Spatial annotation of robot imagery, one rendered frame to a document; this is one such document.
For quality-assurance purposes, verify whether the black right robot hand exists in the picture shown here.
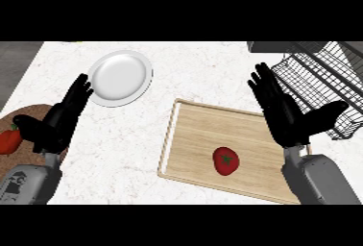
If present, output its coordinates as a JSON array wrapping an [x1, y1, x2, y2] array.
[[247, 61, 350, 149]]

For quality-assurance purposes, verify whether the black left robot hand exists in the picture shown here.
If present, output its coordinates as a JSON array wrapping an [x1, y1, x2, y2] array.
[[13, 73, 95, 156]]

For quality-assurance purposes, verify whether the pale wooden tray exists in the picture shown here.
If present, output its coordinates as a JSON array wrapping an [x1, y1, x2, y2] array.
[[157, 98, 303, 205]]

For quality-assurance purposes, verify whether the red tomato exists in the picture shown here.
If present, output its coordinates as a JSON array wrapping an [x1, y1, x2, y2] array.
[[212, 146, 241, 177]]

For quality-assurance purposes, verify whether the brown round placemat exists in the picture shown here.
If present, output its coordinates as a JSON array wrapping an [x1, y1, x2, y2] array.
[[0, 103, 72, 181]]

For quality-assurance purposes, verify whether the red bell pepper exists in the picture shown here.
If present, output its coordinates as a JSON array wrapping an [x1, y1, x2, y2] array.
[[0, 124, 24, 156]]

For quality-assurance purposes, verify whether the white round plate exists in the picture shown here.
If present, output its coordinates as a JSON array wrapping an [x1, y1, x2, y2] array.
[[88, 49, 156, 109]]

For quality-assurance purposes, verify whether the dark grey appliance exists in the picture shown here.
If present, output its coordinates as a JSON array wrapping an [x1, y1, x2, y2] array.
[[246, 41, 305, 54]]

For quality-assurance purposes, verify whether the black wire tiered basket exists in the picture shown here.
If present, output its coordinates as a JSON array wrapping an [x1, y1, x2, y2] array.
[[271, 41, 363, 141]]

